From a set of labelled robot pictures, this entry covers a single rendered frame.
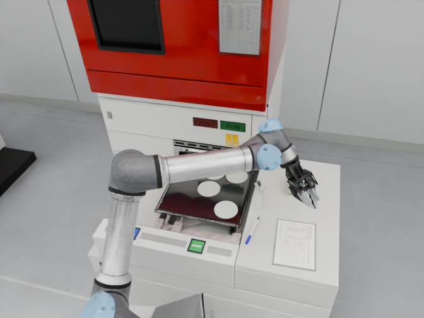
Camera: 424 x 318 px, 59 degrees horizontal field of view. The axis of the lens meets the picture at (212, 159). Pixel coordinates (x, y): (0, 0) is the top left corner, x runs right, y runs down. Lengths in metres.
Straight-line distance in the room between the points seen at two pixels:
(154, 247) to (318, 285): 0.59
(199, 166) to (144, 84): 0.72
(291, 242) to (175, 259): 0.42
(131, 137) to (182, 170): 0.95
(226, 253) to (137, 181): 0.50
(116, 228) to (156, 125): 0.78
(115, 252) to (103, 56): 0.86
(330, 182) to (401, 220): 1.39
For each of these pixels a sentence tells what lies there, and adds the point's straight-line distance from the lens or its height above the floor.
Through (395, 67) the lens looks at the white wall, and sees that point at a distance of 3.20.
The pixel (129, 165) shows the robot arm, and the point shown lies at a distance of 1.03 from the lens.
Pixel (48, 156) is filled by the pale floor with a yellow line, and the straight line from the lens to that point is 3.64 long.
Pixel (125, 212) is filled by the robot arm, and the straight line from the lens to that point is 1.17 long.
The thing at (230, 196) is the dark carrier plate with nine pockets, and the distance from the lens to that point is 1.64.
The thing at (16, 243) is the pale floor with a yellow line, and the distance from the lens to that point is 3.00.
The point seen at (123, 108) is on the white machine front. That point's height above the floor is 1.12.
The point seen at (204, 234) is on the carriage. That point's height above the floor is 0.88.
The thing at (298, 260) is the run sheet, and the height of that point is 0.97.
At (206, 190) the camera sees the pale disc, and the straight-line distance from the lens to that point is 1.67.
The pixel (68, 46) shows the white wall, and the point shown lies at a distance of 3.85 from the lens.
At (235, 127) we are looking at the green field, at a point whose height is 1.10.
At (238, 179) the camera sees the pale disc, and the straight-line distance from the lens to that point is 1.72.
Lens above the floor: 2.07
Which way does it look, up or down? 40 degrees down
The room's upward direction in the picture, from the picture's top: 3 degrees counter-clockwise
